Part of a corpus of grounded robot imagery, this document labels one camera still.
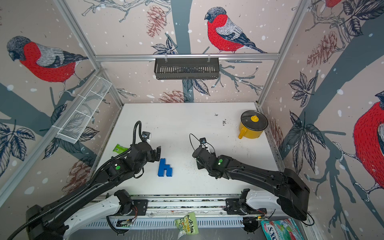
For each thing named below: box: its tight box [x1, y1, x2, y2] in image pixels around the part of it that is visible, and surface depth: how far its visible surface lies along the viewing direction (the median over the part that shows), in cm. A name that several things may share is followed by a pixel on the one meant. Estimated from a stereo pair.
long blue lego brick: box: [157, 158, 173, 177], surface depth 87 cm
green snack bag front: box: [174, 211, 199, 239], surface depth 70 cm
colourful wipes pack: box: [260, 217, 305, 240], surface depth 67 cm
